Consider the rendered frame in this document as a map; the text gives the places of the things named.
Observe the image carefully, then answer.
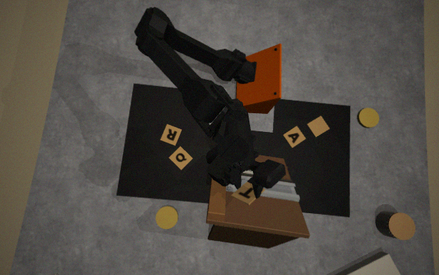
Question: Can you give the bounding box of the tan tile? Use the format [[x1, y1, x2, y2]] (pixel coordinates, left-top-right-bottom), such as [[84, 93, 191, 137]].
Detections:
[[169, 147, 193, 170], [231, 182, 256, 205], [283, 126, 306, 148], [307, 116, 329, 137], [160, 124, 182, 146]]

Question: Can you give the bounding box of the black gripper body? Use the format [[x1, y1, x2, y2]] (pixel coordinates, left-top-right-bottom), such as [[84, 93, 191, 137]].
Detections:
[[206, 134, 285, 188]]

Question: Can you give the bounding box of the yellow round disc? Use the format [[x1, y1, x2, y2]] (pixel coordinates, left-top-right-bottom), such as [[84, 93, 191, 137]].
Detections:
[[358, 108, 379, 128], [156, 206, 179, 229]]

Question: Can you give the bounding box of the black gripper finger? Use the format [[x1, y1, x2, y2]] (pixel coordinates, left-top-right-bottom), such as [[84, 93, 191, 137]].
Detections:
[[247, 177, 263, 198], [234, 177, 241, 189]]

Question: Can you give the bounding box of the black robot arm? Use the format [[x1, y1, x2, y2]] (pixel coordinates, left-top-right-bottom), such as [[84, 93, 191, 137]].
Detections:
[[134, 7, 256, 186]]

